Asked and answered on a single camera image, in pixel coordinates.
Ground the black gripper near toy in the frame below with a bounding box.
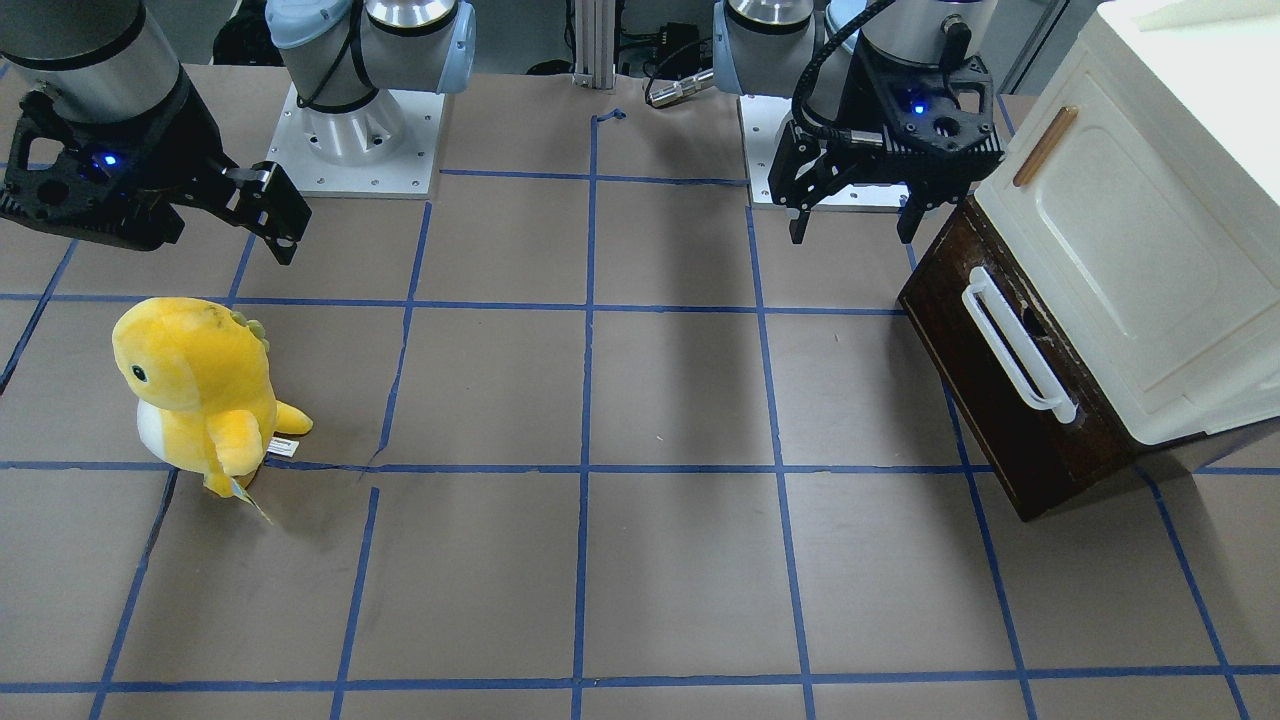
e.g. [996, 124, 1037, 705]
[1, 70, 312, 266]

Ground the white drawer handle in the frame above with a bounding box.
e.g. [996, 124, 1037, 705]
[961, 266, 1076, 425]

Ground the silver cable connector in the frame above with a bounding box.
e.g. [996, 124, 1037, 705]
[644, 68, 716, 109]

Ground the silver robot arm near toy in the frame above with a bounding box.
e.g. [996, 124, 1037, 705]
[3, 1, 476, 265]

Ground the yellow plush dinosaur toy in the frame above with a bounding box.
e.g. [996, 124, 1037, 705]
[111, 297, 314, 506]

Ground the dark brown wooden drawer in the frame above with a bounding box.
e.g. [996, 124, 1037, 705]
[899, 199, 1140, 520]

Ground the white plastic drawer cabinet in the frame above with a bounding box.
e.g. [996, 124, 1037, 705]
[975, 1, 1279, 445]

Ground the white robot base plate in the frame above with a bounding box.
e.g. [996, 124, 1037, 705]
[268, 86, 448, 200]

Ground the black gripper near drawer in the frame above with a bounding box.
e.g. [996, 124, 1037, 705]
[768, 44, 1004, 245]

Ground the silver robot arm near drawer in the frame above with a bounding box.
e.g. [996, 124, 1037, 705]
[710, 1, 1004, 243]

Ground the aluminium frame post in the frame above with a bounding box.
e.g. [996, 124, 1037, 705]
[572, 0, 618, 94]

